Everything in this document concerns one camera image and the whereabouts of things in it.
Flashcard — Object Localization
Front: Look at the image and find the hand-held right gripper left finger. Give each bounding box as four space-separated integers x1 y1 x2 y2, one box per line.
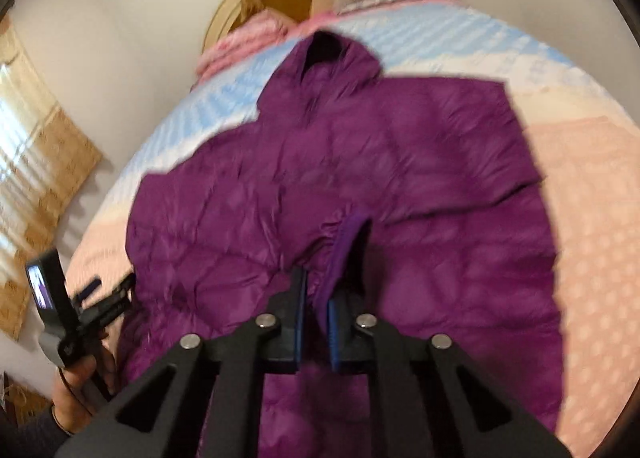
55 265 308 458

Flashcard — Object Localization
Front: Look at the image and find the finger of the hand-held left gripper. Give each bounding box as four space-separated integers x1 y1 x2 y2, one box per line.
72 276 104 305
80 273 137 339

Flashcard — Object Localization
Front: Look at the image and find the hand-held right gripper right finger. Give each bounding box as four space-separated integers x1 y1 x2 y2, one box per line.
327 285 573 458

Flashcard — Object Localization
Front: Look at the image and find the purple puffer jacket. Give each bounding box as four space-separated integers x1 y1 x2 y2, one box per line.
117 31 566 458

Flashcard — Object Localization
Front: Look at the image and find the person's left forearm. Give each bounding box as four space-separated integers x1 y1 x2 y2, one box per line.
0 405 72 458

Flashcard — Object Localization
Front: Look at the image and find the person's left hand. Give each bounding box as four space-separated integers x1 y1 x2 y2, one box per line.
51 338 119 435

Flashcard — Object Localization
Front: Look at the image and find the pastel dotted bedspread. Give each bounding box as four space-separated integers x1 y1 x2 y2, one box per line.
65 0 640 458

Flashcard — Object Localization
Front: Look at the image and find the pink folded blanket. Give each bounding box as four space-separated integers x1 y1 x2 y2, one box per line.
195 8 301 84

